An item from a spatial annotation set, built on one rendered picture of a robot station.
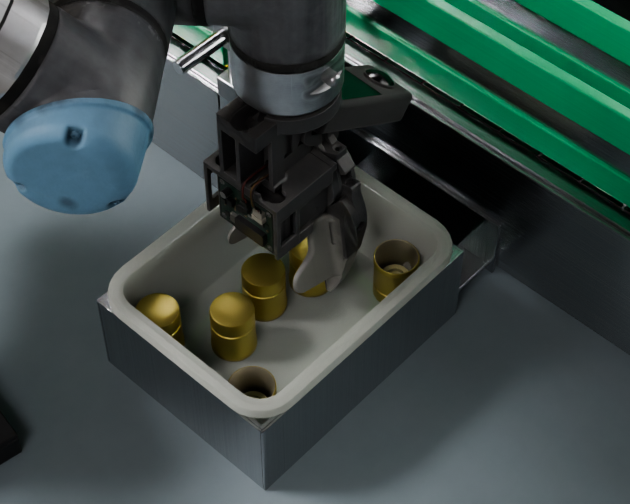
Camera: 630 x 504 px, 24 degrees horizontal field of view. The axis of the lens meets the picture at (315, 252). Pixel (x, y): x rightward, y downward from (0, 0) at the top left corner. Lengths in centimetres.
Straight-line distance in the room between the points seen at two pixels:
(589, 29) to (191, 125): 33
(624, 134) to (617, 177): 4
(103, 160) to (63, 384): 39
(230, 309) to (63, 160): 33
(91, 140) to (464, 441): 45
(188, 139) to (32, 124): 46
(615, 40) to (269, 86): 30
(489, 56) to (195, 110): 26
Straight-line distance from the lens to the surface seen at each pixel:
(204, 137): 121
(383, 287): 113
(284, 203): 98
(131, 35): 83
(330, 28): 91
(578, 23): 112
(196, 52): 106
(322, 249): 107
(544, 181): 110
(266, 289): 110
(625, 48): 110
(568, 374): 115
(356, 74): 106
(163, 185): 126
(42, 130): 78
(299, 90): 93
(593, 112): 104
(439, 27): 110
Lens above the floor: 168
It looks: 51 degrees down
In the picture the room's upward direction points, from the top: straight up
